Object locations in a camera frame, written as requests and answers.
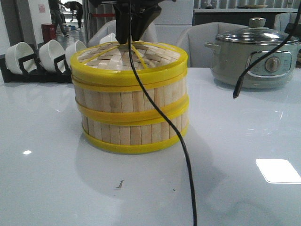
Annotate white cabinet in background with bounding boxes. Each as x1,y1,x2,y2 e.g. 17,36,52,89
154,0,194,45

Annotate bamboo steamer lid yellow rim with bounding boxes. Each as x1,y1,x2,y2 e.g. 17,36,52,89
71,41,188,90

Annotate green electric cooking pot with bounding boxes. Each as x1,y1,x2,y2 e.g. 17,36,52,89
205,40,301,89

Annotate person in dark clothes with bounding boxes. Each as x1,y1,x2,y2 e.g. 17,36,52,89
63,1,83,30

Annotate black dish rack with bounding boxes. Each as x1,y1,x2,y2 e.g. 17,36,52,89
0,53,72,83

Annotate white bowl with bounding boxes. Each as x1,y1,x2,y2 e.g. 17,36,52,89
65,40,87,69
39,40,65,73
5,42,34,75

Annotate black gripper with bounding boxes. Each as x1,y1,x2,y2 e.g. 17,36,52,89
89,0,163,44

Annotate glass pot lid with knob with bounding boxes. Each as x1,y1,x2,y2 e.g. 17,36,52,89
216,17,289,45

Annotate bamboo steamer basket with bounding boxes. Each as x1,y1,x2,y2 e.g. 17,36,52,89
72,74,189,127
82,115,180,154

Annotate white bowl right end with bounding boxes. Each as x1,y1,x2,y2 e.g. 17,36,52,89
99,32,117,44

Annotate white bowl far left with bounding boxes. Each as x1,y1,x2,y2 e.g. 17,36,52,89
5,42,34,75

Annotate red bin in background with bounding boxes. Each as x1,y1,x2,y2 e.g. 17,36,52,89
41,24,56,43

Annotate grey chair far right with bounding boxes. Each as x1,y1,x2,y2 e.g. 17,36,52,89
273,12,297,32

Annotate black cable with plug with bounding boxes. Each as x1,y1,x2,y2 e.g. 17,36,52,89
232,0,301,99

